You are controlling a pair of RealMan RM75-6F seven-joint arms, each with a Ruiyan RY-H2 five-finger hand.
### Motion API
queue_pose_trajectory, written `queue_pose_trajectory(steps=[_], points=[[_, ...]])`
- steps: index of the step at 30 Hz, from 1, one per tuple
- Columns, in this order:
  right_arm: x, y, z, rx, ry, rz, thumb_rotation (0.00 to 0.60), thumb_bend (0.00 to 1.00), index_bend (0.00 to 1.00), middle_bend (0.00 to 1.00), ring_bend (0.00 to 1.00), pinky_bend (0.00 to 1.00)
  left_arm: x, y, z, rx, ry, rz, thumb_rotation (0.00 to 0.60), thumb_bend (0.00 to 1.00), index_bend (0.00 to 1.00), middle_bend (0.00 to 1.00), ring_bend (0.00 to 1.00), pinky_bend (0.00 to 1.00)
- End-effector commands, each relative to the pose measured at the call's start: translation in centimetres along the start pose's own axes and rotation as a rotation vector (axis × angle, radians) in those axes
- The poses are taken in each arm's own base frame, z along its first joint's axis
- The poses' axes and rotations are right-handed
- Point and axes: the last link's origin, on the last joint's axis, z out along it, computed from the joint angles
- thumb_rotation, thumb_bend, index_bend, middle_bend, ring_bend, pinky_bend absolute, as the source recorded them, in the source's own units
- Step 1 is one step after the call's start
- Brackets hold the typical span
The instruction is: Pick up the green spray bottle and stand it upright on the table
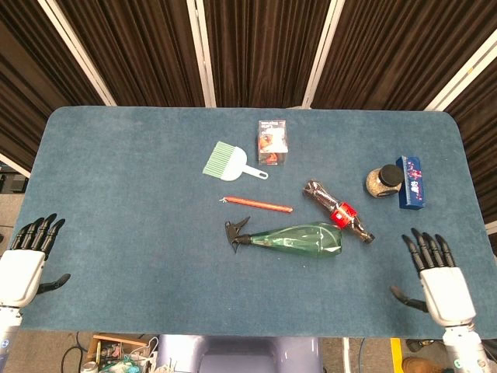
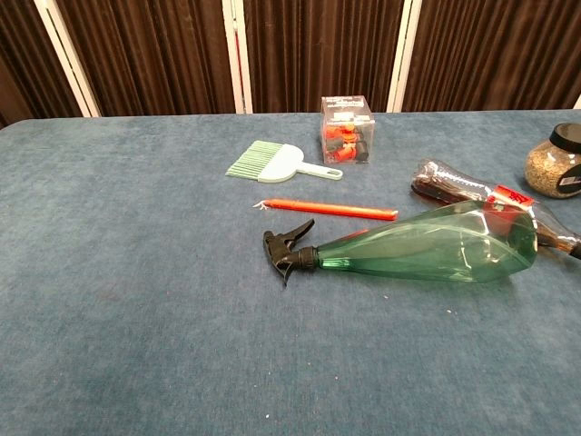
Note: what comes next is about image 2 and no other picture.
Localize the green transparent spray bottle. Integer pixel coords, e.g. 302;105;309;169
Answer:
261;199;540;288

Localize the clear box with orange parts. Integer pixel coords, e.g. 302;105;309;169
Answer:
320;94;377;165

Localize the glass jar with black lid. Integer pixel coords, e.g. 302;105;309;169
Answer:
524;122;581;200

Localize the blue velvet tablecloth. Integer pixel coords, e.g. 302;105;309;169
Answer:
0;108;581;436

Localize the cola bottle with red label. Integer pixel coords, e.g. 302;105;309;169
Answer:
410;157;581;261

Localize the brown pleated screen panel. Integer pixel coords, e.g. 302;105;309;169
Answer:
231;0;409;114
394;0;581;114
0;0;92;131
43;0;244;118

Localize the light green plastic brush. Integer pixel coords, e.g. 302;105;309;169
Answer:
225;140;345;184

